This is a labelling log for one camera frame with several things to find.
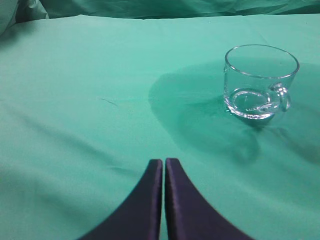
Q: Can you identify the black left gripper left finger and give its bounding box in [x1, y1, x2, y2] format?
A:
[80, 159, 163, 240]

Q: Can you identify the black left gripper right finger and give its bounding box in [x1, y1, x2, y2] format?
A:
[165, 158, 252, 240]

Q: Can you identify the green table cloth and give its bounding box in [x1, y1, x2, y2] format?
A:
[0, 14, 320, 240]

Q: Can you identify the clear glass mug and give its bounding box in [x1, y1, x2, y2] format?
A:
[223, 44, 300, 120]

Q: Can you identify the green backdrop cloth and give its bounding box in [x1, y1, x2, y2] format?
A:
[0, 0, 320, 33]

